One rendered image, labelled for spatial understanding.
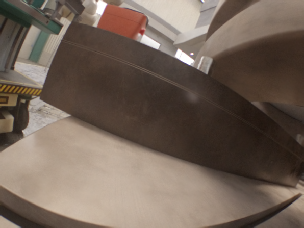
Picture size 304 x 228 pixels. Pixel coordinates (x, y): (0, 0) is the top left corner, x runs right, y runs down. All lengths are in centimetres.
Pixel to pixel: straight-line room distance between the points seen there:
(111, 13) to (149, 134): 54
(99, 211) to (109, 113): 40
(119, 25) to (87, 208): 60
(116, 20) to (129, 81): 28
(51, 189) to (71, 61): 50
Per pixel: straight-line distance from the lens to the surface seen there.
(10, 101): 85
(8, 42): 110
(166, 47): 411
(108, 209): 24
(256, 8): 77
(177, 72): 57
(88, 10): 109
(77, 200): 23
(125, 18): 64
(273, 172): 116
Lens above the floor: 48
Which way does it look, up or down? 4 degrees down
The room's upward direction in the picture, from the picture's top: 23 degrees clockwise
